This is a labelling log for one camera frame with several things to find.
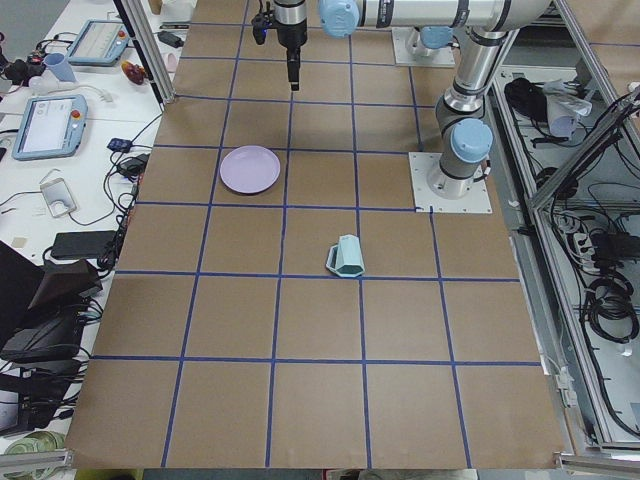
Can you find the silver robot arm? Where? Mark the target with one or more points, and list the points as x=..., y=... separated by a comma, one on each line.
x=490, y=27
x=429, y=40

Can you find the teach pendant tablet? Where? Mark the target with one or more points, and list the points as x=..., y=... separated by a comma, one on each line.
x=51, y=127
x=99, y=43

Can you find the black power adapter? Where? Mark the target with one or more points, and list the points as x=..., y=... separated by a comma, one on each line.
x=81, y=245

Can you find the red and gold toy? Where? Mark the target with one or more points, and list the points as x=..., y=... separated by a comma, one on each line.
x=134, y=73

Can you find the pink plastic cup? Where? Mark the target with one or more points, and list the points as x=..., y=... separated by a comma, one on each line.
x=170, y=61

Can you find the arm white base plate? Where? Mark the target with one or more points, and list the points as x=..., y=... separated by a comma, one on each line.
x=403, y=57
x=434, y=192

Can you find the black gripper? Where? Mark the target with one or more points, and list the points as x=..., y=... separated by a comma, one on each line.
x=291, y=36

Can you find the small white metal tin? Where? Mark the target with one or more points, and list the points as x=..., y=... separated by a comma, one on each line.
x=58, y=197

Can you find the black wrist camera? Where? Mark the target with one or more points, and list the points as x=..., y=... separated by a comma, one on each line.
x=262, y=22

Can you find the lavender round plate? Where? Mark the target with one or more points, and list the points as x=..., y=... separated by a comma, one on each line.
x=250, y=169

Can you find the light teal faceted cup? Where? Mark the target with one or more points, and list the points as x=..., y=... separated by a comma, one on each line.
x=345, y=257

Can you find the lower teach pendant tablet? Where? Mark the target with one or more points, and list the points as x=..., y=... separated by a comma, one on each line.
x=51, y=127

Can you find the aluminium frame post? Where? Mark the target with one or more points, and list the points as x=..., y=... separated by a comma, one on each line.
x=136, y=23

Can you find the upper teach pendant tablet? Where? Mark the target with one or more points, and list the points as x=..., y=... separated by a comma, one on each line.
x=99, y=43

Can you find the light blue plastic cup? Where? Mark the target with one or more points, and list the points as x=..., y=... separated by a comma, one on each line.
x=58, y=64

